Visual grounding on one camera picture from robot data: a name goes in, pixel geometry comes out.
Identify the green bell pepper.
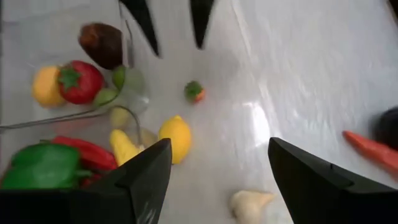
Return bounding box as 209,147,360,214
0,142,93,190

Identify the dark purple onion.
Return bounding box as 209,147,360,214
372,107,398,150

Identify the yellow lemon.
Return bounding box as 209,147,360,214
158,114,192,165

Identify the dark green lime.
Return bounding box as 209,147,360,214
111,65,127,91

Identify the light green oval fruit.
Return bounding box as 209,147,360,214
93,88,119,107

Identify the orange-yellow mango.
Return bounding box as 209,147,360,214
32,65,67,109

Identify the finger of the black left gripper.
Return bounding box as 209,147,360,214
119,0,162,59
189,0,215,50

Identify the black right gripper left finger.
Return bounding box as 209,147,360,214
0,138,173,224

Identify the red tomato with green stem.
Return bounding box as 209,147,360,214
57,60,106,105

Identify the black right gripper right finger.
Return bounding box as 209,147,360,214
267,136,398,224

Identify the clear plastic bin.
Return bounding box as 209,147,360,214
0,0,150,131
0,105,158,194

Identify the dark red apple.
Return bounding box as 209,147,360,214
77,22,124,71

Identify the orange carrot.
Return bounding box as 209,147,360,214
341,130,398,175

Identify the white garlic bulb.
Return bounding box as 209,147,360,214
229,190,276,224

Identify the red bell pepper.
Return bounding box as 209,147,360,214
51,136,119,189

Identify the small green and red fruit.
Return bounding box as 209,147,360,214
183,80,206,105

